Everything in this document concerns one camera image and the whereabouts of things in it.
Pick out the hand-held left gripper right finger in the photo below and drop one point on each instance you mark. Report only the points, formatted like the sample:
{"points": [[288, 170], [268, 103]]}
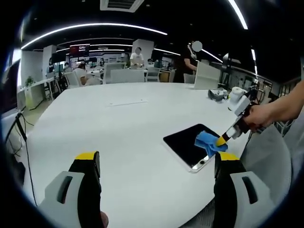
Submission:
{"points": [[235, 190]]}

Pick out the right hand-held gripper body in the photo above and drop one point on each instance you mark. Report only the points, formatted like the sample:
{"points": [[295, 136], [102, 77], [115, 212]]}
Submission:
{"points": [[240, 107]]}

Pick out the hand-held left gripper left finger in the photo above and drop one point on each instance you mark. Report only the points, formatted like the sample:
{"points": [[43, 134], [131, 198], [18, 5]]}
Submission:
{"points": [[71, 190]]}

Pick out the blue cleaning cloth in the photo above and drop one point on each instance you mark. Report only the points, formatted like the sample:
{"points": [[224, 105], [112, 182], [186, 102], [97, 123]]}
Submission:
{"points": [[206, 142]]}

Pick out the person's right hand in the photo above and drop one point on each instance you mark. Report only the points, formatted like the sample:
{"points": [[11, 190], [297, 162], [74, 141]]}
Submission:
{"points": [[260, 118]]}

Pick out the person's left hand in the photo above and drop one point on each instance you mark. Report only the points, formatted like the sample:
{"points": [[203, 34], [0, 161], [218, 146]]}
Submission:
{"points": [[104, 219]]}

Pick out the dark grey headset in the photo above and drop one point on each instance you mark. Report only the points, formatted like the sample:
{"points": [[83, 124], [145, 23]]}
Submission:
{"points": [[217, 94]]}

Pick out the grey office chair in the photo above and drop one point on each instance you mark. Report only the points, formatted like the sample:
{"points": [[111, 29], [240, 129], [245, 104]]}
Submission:
{"points": [[268, 164]]}

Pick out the white desk divider panel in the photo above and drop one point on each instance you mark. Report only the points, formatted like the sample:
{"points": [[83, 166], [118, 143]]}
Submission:
{"points": [[207, 76]]}

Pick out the white mesh office chair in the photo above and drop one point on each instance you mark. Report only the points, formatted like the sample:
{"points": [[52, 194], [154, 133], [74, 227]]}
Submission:
{"points": [[153, 74]]}

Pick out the straight ceiling light strip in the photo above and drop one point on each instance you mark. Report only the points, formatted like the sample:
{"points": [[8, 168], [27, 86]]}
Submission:
{"points": [[238, 14]]}

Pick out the potted green plant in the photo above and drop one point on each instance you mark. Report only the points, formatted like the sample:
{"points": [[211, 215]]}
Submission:
{"points": [[30, 81]]}

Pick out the light grey chair back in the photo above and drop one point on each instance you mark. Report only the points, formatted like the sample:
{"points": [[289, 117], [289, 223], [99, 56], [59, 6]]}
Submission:
{"points": [[127, 76]]}

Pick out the computer monitor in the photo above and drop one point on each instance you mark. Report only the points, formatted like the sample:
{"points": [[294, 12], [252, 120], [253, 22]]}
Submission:
{"points": [[12, 85]]}

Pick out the ceiling air conditioner vent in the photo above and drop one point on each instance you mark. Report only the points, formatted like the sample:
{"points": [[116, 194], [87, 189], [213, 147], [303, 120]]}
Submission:
{"points": [[122, 4]]}

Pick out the long curved ceiling light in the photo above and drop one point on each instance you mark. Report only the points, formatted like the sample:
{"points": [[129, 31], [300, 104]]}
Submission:
{"points": [[95, 26]]}

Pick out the red wall screen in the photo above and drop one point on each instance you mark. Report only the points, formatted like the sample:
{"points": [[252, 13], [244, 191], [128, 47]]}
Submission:
{"points": [[79, 49]]}

